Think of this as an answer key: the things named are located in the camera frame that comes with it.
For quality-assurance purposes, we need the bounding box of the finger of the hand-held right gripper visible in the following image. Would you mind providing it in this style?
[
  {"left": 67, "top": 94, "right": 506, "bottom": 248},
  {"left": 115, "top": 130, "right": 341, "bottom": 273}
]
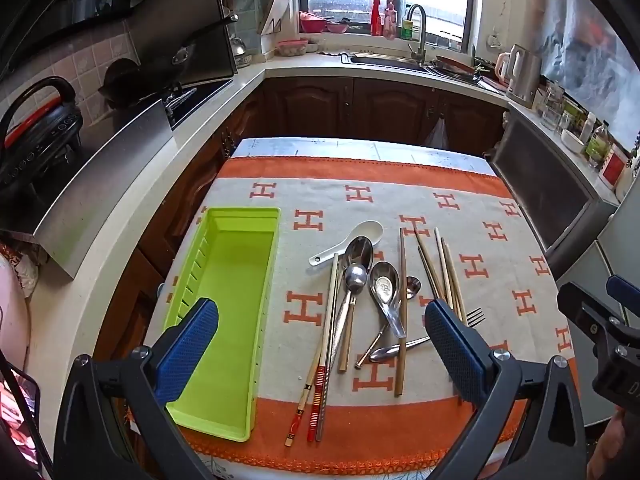
[
  {"left": 556, "top": 282, "right": 640, "bottom": 357},
  {"left": 606, "top": 274, "right": 640, "bottom": 319}
]

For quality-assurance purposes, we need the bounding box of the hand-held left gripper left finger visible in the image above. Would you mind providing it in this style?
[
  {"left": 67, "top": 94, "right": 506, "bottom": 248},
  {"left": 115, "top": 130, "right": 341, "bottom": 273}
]
[{"left": 52, "top": 297, "right": 221, "bottom": 480}]

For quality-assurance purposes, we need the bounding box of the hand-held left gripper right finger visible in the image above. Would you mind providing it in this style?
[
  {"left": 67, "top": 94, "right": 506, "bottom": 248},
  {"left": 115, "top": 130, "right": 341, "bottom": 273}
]
[{"left": 424, "top": 299, "right": 588, "bottom": 480}]

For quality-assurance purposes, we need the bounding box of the green plastic utensil tray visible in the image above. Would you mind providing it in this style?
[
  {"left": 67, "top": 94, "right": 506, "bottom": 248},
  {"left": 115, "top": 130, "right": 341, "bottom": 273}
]
[{"left": 162, "top": 206, "right": 282, "bottom": 443}]

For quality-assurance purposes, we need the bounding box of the brown wooden chopstick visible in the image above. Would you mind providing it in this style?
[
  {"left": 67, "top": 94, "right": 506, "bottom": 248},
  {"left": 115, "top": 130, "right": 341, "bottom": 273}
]
[
  {"left": 394, "top": 228, "right": 407, "bottom": 397},
  {"left": 413, "top": 229, "right": 447, "bottom": 302}
]

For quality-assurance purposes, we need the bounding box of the plain metal spoon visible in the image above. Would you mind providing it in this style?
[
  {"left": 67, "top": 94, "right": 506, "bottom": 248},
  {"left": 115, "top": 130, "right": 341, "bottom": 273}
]
[{"left": 368, "top": 335, "right": 432, "bottom": 363}]

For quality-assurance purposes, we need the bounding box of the small round metal spoon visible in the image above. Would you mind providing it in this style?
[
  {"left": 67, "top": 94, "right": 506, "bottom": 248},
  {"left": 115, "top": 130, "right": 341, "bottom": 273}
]
[{"left": 354, "top": 276, "right": 423, "bottom": 369}]

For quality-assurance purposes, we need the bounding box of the bamboo chopstick black red end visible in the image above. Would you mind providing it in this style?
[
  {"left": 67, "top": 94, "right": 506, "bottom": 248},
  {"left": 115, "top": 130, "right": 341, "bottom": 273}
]
[
  {"left": 441, "top": 238, "right": 469, "bottom": 326},
  {"left": 284, "top": 260, "right": 351, "bottom": 448}
]

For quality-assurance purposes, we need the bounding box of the metal soup spoon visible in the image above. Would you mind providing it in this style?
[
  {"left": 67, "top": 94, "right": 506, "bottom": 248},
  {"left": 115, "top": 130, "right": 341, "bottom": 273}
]
[{"left": 368, "top": 261, "right": 407, "bottom": 339}]

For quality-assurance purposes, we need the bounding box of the metal spoon wooden handle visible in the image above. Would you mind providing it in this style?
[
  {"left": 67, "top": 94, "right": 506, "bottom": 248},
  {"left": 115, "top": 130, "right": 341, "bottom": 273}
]
[{"left": 337, "top": 263, "right": 369, "bottom": 374}]

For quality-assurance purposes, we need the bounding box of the large metal spoon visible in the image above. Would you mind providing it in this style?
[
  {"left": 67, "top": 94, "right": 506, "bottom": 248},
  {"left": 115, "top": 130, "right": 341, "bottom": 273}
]
[{"left": 327, "top": 236, "right": 375, "bottom": 361}]

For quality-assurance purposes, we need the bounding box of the white ceramic spoon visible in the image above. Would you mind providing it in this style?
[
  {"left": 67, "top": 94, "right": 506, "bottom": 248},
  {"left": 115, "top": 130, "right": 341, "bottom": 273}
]
[{"left": 308, "top": 220, "right": 384, "bottom": 267}]

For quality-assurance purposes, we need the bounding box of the person's right hand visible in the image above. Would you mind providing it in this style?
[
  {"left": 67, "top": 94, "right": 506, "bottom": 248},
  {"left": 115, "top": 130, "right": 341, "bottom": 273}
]
[{"left": 589, "top": 406, "right": 640, "bottom": 480}]

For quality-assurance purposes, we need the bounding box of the red label jar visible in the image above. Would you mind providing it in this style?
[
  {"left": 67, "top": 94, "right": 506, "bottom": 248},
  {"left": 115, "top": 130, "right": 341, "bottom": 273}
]
[{"left": 597, "top": 142, "right": 632, "bottom": 191}]

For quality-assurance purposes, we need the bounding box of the stainless steel cabinet appliance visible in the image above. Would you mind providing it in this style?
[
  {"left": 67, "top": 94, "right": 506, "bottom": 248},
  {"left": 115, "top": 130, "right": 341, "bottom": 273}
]
[{"left": 487, "top": 107, "right": 621, "bottom": 281}]

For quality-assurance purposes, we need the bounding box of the green label bottle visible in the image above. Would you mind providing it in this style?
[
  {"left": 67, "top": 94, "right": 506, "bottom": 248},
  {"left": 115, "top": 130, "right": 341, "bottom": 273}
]
[{"left": 586, "top": 122, "right": 612, "bottom": 168}]

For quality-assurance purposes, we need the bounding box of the white bowl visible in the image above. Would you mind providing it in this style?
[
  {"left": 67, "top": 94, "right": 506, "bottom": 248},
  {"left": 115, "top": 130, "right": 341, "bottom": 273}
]
[{"left": 560, "top": 129, "right": 586, "bottom": 153}]

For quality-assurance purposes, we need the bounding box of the steel stove guard panel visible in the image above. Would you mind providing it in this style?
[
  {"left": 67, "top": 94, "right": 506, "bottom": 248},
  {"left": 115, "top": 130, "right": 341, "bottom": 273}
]
[
  {"left": 130, "top": 0, "right": 238, "bottom": 91},
  {"left": 32, "top": 100, "right": 178, "bottom": 281}
]

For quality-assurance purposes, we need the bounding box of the orange letter-print blanket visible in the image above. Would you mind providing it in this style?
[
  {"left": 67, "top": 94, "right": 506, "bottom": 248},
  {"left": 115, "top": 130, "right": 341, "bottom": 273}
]
[{"left": 127, "top": 152, "right": 581, "bottom": 466}]

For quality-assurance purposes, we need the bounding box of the glass jar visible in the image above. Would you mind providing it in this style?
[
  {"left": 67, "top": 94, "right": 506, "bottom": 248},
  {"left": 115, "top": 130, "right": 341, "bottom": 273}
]
[{"left": 537, "top": 82, "right": 566, "bottom": 131}]

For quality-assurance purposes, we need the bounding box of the steel electric kettle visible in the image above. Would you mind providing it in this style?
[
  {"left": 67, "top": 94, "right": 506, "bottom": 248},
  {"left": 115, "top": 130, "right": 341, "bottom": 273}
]
[{"left": 496, "top": 44, "right": 543, "bottom": 108}]

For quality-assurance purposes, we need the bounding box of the black gas stove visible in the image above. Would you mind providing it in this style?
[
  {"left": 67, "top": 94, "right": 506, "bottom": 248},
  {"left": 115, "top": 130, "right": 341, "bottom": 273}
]
[{"left": 165, "top": 77, "right": 236, "bottom": 131}]

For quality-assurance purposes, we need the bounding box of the black red electric cooker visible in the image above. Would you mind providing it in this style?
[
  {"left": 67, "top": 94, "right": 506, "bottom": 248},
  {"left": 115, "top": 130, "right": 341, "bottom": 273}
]
[{"left": 0, "top": 76, "right": 85, "bottom": 196}]

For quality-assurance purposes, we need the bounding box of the black frying pan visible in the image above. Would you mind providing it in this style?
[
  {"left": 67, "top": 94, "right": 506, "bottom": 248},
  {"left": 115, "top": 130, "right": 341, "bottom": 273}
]
[{"left": 99, "top": 12, "right": 241, "bottom": 111}]

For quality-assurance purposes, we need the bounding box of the red pan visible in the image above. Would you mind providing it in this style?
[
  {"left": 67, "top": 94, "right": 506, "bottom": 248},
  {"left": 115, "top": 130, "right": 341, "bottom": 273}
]
[{"left": 432, "top": 55, "right": 481, "bottom": 81}]

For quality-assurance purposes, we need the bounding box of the steel sink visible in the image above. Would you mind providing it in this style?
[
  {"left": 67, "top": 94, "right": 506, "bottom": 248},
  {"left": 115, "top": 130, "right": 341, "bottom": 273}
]
[{"left": 342, "top": 52, "right": 431, "bottom": 72}]

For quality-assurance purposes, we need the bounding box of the chrome faucet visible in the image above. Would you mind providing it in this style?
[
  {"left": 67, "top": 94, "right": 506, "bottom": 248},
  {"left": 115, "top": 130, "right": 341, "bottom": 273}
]
[{"left": 406, "top": 4, "right": 428, "bottom": 65}]

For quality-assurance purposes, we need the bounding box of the pink soap bottle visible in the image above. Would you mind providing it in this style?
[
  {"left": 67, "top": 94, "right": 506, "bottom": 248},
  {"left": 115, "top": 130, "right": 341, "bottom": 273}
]
[{"left": 383, "top": 0, "right": 398, "bottom": 41}]

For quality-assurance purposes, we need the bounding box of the pink bowl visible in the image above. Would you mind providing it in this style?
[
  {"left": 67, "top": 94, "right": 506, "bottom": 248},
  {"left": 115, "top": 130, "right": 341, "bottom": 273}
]
[{"left": 300, "top": 10, "right": 331, "bottom": 33}]

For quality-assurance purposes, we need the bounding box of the landscape wall poster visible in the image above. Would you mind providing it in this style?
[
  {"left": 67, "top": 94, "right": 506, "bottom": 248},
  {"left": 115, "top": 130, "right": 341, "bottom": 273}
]
[{"left": 540, "top": 0, "right": 640, "bottom": 146}]

